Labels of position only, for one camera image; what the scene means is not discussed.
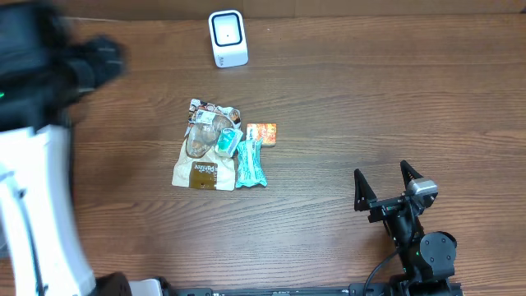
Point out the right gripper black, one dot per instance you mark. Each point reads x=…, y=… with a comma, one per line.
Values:
x=366, y=201

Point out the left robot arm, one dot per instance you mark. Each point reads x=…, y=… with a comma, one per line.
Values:
x=43, y=73

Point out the small teal tissue pack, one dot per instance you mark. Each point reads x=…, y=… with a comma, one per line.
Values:
x=228, y=142

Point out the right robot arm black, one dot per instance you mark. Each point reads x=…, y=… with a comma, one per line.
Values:
x=427, y=259

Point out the orange tissue pack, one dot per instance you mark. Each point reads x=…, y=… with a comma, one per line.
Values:
x=264, y=132

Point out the beige dried mushroom bag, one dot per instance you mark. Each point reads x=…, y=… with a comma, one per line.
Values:
x=199, y=164

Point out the teal snack packet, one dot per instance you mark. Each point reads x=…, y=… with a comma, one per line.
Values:
x=250, y=172

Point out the white barcode scanner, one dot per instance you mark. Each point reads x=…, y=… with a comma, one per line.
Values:
x=228, y=39

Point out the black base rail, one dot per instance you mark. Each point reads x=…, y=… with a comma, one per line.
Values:
x=156, y=287

